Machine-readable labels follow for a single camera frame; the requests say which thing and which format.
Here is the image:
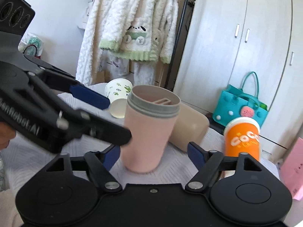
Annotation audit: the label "patterned grey tablecloth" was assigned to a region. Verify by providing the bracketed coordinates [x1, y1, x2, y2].
[0, 82, 281, 194]

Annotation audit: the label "white green-print paper cup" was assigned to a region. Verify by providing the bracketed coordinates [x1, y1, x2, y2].
[105, 79, 133, 118]

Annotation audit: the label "white canvas tote bag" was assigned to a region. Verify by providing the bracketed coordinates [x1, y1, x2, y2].
[77, 1, 94, 30]

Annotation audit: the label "pink paper gift bag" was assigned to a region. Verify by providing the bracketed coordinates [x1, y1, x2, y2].
[280, 137, 303, 201]

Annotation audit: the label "teal felt handbag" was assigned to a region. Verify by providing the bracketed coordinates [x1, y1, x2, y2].
[213, 71, 268, 127]

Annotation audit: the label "orange coco paper cup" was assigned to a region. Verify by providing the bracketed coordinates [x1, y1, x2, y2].
[223, 117, 260, 161]

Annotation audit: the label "grey wardrobe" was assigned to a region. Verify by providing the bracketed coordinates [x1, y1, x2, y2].
[174, 0, 302, 160]

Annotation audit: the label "pink tumbler cup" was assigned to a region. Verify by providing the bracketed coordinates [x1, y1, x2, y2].
[121, 85, 181, 174]

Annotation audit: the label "white fluffy robe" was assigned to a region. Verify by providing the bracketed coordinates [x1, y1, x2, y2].
[75, 0, 164, 87]

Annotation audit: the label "white green-trim fluffy jacket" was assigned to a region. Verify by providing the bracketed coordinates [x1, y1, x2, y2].
[99, 0, 178, 64]

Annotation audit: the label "left hand pink nails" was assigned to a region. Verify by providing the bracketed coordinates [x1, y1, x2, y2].
[0, 122, 16, 150]

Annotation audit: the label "tan plastic cup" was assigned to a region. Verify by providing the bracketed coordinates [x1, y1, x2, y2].
[169, 103, 209, 152]

